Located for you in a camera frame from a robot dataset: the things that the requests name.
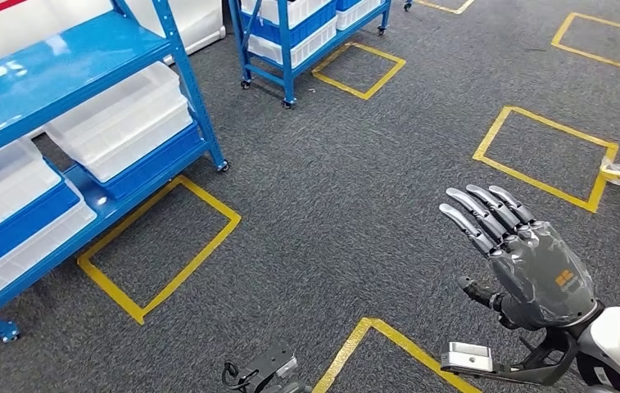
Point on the white car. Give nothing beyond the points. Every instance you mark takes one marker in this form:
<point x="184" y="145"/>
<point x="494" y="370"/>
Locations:
<point x="71" y="21"/>

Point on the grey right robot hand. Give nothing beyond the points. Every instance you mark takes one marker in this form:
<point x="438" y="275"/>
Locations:
<point x="543" y="276"/>

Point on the blue metal shelf rack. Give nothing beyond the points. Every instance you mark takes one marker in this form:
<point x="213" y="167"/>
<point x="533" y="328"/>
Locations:
<point x="43" y="76"/>
<point x="287" y="65"/>

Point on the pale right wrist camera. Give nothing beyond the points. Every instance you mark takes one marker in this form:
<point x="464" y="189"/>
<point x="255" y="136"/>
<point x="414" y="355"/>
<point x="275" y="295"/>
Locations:
<point x="469" y="357"/>

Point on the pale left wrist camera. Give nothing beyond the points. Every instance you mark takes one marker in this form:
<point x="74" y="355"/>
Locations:
<point x="286" y="368"/>

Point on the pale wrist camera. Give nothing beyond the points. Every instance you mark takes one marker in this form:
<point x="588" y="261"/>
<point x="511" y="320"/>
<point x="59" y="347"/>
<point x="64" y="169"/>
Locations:
<point x="469" y="357"/>
<point x="286" y="368"/>

